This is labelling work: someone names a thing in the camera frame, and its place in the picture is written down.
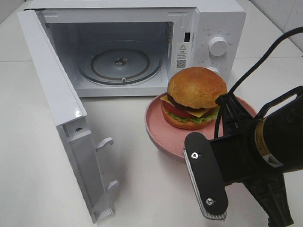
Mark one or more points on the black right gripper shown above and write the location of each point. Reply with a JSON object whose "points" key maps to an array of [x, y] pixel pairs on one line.
{"points": [[255, 151]]}

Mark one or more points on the burger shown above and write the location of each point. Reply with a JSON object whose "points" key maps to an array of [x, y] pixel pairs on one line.
{"points": [[189, 102]]}

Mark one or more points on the white microwave door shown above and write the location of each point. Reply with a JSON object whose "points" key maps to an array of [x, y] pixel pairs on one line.
{"points": [[69, 116]]}

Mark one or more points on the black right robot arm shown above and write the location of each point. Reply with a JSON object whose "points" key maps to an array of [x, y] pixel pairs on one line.
{"points": [[254, 150]]}

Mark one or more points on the lower white microwave knob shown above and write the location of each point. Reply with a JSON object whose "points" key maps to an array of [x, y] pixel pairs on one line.
{"points": [[214, 69]]}

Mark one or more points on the white microwave knob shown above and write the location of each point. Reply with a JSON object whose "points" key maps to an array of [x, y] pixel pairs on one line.
{"points": [[217, 46], [214, 69]]}

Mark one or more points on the upper white microwave knob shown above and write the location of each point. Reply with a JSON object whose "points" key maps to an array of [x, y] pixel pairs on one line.
{"points": [[217, 46]]}

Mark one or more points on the glass microwave turntable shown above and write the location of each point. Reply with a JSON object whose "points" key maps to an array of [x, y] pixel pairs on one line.
{"points": [[119, 66]]}

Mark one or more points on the white microwave oven body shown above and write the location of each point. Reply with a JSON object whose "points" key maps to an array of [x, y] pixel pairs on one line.
{"points": [[178, 31]]}

